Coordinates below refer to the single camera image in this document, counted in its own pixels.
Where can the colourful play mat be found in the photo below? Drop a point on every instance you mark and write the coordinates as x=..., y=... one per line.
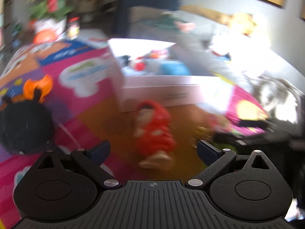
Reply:
x=83, y=114

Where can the green garment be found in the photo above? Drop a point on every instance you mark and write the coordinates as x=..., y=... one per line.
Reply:
x=168, y=20

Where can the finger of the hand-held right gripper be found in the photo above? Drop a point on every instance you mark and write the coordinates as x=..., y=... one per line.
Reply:
x=252, y=123
x=238, y=138

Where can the white toy box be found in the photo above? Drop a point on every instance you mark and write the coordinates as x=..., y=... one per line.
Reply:
x=143, y=88

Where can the orange round toy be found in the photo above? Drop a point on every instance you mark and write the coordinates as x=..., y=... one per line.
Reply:
x=45, y=37

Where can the dark blue cabinet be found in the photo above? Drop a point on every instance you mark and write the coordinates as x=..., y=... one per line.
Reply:
x=147, y=9

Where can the pink orchid in white pot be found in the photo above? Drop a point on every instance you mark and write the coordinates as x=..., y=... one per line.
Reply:
x=50, y=4

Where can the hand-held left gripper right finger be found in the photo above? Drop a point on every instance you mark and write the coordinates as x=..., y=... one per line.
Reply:
x=207, y=151

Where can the white and red toy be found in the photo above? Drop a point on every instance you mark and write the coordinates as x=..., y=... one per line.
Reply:
x=145, y=64

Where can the red figure toy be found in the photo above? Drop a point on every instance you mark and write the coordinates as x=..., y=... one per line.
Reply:
x=154, y=128

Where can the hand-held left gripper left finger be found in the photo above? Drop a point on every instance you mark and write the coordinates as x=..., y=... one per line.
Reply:
x=100, y=152

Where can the grey sofa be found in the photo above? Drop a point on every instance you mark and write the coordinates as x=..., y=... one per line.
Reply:
x=202, y=50

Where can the pink garment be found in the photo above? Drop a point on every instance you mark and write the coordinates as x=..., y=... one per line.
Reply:
x=184, y=26

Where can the candy jar with red lid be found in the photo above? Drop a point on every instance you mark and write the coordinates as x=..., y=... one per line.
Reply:
x=73, y=28

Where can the black plush toy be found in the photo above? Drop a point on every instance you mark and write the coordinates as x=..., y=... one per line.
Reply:
x=23, y=124

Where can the yellow plush toy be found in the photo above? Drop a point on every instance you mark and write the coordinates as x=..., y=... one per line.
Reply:
x=243, y=23

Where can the blue plastic packet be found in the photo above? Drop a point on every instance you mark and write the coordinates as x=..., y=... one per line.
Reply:
x=175, y=68

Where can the white patterned cloth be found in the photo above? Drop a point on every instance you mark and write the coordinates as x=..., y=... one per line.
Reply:
x=240, y=45

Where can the yellow cushion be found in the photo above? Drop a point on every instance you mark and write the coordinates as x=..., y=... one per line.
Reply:
x=205, y=13

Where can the grey cloth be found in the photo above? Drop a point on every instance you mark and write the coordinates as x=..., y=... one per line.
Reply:
x=278, y=97

